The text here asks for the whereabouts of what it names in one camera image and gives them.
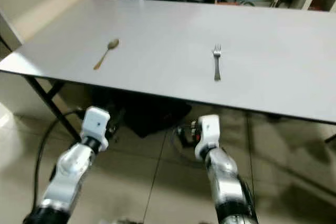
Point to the silver metal fork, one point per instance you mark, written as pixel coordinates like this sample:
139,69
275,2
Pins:
217,64

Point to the bronze metal spoon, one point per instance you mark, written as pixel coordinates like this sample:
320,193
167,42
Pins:
106,54

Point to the black metal table leg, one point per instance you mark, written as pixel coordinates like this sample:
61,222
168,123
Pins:
55,106

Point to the white partition panel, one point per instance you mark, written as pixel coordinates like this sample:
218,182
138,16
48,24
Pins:
9,35

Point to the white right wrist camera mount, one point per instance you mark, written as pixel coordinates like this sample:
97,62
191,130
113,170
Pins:
208,135

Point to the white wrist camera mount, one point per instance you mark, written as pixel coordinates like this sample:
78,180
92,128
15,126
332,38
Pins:
95,123
208,135

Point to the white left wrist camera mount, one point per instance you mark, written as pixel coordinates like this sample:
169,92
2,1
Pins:
95,123

